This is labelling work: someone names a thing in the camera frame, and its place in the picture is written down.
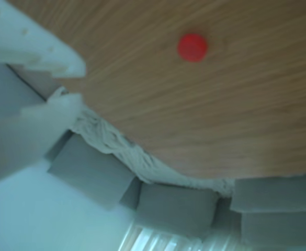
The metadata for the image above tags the white sheer curtain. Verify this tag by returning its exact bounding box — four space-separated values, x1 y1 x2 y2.
121 224 232 251

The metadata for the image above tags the white knitted blanket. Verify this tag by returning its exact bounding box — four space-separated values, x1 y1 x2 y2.
48 87 234 197

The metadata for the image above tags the beige sofa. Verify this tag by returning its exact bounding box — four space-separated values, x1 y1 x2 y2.
0 64 306 251

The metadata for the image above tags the red plastic bottle cap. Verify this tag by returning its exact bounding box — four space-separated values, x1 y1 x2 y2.
176 32 209 63

